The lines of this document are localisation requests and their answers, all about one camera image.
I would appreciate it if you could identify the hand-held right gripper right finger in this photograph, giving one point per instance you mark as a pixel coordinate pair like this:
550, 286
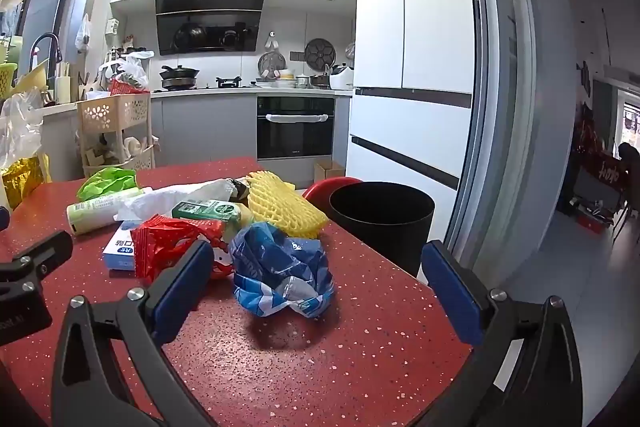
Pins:
450, 292

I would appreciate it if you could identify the grey lower cabinets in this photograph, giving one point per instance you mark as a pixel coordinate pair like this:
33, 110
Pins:
205, 127

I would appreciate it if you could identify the gold foil bag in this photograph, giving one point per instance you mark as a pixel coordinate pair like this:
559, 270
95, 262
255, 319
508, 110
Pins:
22, 179

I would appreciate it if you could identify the blue plastic bag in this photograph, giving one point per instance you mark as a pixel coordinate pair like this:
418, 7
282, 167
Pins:
282, 272

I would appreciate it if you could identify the dark brown wrapper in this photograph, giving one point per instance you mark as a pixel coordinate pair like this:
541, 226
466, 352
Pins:
241, 189

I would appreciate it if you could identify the beige storage cart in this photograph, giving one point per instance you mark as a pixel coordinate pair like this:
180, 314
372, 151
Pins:
115, 112

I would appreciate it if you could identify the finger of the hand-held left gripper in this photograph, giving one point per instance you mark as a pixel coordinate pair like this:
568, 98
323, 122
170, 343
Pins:
42, 253
3, 219

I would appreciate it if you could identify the red snack packet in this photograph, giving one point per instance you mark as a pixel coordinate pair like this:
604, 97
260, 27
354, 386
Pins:
160, 252

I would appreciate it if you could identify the white rice cooker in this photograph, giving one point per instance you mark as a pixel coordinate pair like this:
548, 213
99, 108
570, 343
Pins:
341, 78

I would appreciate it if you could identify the black kitchen faucet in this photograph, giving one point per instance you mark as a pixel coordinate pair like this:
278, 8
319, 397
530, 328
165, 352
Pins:
47, 44

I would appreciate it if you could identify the yellow foam fruit net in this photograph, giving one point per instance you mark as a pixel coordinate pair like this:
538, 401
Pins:
280, 202

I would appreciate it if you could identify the red plastic basket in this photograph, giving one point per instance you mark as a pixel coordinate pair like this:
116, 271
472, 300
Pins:
127, 87

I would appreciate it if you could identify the yellow plastic board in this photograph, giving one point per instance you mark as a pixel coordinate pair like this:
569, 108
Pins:
32, 82

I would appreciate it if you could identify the round black steamer rack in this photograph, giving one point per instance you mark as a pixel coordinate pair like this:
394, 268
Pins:
318, 53

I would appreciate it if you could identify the round patterned trivet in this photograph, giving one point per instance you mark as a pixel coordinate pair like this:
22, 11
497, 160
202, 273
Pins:
271, 64

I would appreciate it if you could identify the green milk carton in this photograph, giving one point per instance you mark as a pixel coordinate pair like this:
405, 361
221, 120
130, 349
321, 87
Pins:
205, 209

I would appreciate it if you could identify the black range hood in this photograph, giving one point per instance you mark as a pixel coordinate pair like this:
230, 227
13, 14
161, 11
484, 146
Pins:
210, 22

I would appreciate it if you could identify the black round bin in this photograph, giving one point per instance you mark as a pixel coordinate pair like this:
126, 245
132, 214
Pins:
380, 222

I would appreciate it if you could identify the clear plastic bag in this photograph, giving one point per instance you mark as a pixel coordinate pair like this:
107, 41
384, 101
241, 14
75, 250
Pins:
20, 127

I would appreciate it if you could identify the red chair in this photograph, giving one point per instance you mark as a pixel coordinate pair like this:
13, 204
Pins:
325, 191

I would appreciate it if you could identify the white crumpled plastic bag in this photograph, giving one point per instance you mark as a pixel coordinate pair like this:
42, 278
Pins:
170, 196

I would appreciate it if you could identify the grey sliding door frame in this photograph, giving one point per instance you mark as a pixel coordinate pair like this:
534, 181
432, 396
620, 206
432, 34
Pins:
510, 82

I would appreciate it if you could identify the hanging plastic bag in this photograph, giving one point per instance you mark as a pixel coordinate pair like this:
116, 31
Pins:
82, 34

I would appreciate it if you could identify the white refrigerator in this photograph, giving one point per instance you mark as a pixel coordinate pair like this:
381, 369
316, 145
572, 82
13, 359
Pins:
430, 37

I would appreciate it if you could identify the brown cardboard box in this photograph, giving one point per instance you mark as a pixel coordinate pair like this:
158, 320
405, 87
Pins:
327, 172

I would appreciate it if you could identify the green plastic bag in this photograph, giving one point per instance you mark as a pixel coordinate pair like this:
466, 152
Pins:
107, 182

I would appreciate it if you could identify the black built-in oven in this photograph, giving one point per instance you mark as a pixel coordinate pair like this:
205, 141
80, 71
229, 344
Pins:
295, 127

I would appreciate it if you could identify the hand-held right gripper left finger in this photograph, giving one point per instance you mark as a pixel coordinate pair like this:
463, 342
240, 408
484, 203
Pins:
182, 292

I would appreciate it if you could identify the green plastic basket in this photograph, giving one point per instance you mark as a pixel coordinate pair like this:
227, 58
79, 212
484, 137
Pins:
7, 76

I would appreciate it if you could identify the gas stove burner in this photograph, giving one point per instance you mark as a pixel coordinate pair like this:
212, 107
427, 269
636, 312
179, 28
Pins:
228, 82

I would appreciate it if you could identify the white green cylindrical pack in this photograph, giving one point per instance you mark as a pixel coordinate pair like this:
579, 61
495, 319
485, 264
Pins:
97, 213

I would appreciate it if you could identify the black wok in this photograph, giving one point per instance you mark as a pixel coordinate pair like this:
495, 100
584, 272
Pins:
179, 74

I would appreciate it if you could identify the blue white cardboard box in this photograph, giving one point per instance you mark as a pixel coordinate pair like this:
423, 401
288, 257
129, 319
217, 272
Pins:
119, 249

